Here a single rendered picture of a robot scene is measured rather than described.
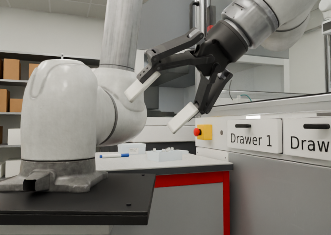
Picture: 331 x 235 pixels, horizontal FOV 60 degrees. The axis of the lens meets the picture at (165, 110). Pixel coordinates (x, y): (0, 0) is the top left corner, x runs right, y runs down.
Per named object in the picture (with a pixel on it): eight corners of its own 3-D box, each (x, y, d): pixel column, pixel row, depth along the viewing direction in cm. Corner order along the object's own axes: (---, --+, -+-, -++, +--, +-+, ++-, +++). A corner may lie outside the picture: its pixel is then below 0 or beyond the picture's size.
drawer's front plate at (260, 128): (278, 153, 90) (277, 118, 90) (227, 147, 117) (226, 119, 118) (282, 153, 90) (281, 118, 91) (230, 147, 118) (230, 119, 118)
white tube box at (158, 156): (158, 161, 115) (158, 152, 115) (147, 159, 122) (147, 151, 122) (182, 159, 123) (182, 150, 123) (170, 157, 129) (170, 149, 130)
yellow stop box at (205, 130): (202, 140, 130) (202, 124, 130) (195, 139, 137) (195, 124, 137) (212, 140, 132) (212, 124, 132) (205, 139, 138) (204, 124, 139)
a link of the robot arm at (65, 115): (1, 158, 60) (5, 54, 61) (64, 152, 76) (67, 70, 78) (61, 163, 53) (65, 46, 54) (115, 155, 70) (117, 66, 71)
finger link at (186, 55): (214, 63, 51) (215, 55, 50) (156, 74, 47) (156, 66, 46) (202, 53, 54) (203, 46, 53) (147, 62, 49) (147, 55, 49)
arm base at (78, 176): (-22, 196, 51) (-21, 164, 51) (38, 175, 73) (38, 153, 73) (80, 198, 50) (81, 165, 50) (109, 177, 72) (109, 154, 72)
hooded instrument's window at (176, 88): (133, 125, 173) (134, 50, 175) (96, 124, 340) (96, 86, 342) (283, 125, 213) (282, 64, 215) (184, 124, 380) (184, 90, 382)
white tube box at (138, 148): (121, 154, 141) (121, 144, 141) (117, 153, 149) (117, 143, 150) (146, 153, 146) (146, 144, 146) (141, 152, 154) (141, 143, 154)
